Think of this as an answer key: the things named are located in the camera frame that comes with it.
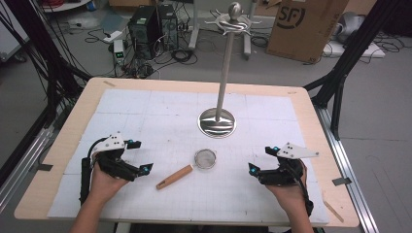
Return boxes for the white device with green display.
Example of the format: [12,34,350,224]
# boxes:
[113,39,126,66]

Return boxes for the white power strip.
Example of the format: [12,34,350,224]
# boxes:
[102,29,123,45]

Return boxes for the aluminium rail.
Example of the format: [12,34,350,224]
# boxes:
[314,104,381,233]
[0,106,63,212]

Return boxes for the black coiled floor cable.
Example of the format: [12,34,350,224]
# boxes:
[170,48,199,66]

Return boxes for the slim black computer tower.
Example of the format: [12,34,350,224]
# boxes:
[156,3,180,51]

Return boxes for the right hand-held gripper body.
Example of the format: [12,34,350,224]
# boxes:
[257,142,321,187]

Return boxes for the black frame strut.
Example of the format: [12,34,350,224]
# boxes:
[303,0,412,142]

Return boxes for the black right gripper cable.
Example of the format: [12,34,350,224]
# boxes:
[286,160,315,217]

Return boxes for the white stand leg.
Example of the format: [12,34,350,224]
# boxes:
[188,0,201,51]
[240,31,253,61]

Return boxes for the brown cardboard box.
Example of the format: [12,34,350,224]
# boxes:
[265,0,351,64]

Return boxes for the large black computer tower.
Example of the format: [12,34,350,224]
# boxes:
[127,5,163,61]

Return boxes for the white grid mat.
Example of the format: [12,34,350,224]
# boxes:
[47,88,330,226]

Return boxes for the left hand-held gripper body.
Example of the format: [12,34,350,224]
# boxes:
[91,131,141,183]

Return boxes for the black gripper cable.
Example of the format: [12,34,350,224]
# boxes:
[79,137,110,207]
[286,160,315,217]

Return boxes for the mesh strainer with wooden handle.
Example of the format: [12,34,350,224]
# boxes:
[155,148,218,191]

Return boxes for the thin wooden stick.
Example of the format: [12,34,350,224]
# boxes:
[323,199,345,224]

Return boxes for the silver metal hook stand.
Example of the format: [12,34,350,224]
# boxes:
[196,1,262,140]

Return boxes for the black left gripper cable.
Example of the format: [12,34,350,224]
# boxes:
[79,137,110,207]

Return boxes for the person's right hand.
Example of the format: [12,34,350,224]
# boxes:
[265,158,309,213]

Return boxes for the black frame with cables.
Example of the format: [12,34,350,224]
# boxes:
[3,0,92,121]

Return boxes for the person's left hand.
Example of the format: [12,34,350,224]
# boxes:
[87,154,130,204]

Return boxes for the grey rounded device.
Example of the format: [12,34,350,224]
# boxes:
[335,12,366,44]

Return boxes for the white flat board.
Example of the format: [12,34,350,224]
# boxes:
[322,40,387,59]

